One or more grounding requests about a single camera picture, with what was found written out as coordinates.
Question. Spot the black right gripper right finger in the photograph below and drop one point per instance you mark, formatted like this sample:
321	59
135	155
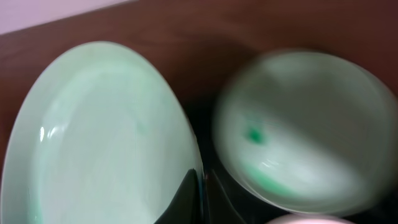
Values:
221	210

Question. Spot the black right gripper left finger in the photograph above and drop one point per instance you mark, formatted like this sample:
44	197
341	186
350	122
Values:
185	205

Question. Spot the white plate with green stain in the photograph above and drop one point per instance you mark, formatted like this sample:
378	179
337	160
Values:
298	219

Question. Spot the mint green plate with stain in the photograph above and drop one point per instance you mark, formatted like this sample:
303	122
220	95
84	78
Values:
99	138

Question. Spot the round black serving tray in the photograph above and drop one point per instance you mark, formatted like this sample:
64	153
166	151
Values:
250	208

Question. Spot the pale green back plate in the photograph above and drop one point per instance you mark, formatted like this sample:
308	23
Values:
308	132

